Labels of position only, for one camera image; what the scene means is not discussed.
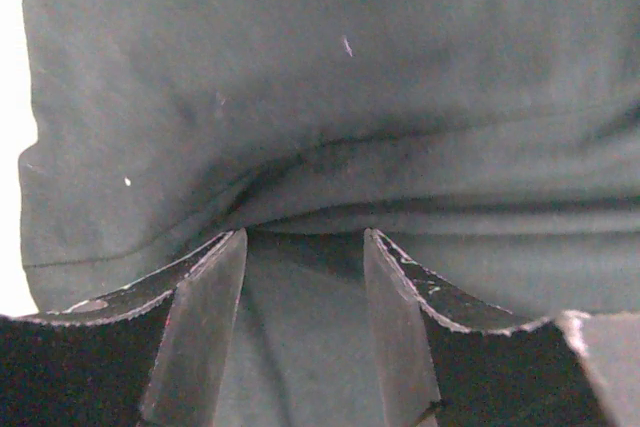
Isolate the black t shirt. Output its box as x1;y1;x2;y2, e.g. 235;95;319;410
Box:
19;0;639;426

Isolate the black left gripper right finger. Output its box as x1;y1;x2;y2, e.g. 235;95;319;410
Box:
364;229;639;426

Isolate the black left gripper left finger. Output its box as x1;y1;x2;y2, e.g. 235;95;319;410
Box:
1;230;247;426

